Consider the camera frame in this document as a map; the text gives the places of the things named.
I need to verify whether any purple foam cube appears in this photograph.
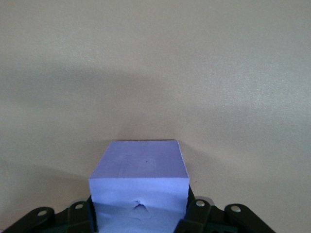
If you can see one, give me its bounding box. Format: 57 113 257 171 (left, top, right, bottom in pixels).
88 139 190 233

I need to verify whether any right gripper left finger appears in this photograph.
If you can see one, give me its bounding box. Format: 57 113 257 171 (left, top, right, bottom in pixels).
2 195 98 233

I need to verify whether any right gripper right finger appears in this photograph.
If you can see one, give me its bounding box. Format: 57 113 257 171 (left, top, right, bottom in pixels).
173 186 277 233

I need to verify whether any large table mat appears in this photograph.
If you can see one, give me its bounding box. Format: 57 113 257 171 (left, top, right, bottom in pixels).
0 0 311 233

